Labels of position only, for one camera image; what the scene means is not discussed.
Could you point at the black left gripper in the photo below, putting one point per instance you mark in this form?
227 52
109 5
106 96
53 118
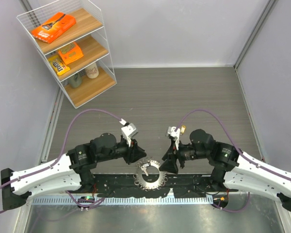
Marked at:
134 153

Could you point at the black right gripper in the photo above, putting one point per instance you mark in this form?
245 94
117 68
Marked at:
170 165

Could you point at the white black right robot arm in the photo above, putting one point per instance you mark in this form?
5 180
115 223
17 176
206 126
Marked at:
233 168

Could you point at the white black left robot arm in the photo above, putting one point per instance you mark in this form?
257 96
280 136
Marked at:
71 172

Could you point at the silver key black head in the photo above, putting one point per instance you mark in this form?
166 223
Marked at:
144 167

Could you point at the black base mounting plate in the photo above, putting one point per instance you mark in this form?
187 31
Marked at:
125 186

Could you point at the white patterned cup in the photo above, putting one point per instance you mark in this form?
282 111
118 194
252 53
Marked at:
92 71

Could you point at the grey green cup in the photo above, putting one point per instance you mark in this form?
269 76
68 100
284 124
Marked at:
75 80

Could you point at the yellow candy bag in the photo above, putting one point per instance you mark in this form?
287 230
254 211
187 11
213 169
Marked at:
58 65

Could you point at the small orange candy bag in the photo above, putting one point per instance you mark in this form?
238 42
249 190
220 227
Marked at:
70 53

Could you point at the large orange candy bag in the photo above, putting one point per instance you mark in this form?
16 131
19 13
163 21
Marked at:
53 27

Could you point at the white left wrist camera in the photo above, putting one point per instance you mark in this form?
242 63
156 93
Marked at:
129 131

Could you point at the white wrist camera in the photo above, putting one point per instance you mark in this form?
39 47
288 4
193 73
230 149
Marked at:
174 134
129 131

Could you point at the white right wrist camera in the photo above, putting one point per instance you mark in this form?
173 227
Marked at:
174 134

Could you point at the white slotted cable duct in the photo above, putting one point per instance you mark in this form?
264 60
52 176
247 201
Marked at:
169 199

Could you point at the white wire wooden shelf rack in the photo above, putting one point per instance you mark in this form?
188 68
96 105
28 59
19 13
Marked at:
70 36

